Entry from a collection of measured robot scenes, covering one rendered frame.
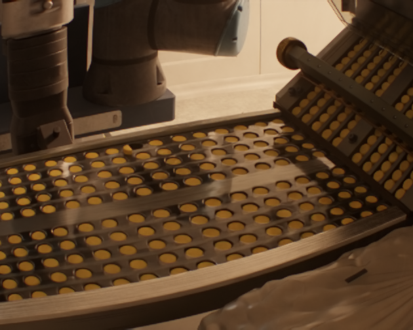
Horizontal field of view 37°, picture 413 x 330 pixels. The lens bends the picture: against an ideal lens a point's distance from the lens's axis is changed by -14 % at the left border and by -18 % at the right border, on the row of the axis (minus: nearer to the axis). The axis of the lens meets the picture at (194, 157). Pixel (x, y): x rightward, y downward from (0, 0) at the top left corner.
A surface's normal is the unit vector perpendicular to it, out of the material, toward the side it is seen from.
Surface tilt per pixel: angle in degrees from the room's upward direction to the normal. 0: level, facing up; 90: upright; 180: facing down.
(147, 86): 70
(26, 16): 83
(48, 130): 33
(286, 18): 90
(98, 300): 0
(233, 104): 0
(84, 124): 90
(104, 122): 90
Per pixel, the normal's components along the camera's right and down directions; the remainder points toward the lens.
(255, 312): -0.14, -0.67
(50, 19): 0.59, 0.22
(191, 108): 0.02, -0.89
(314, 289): -0.18, -0.80
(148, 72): 0.68, 0.00
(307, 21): 0.43, 0.42
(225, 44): -0.19, 0.76
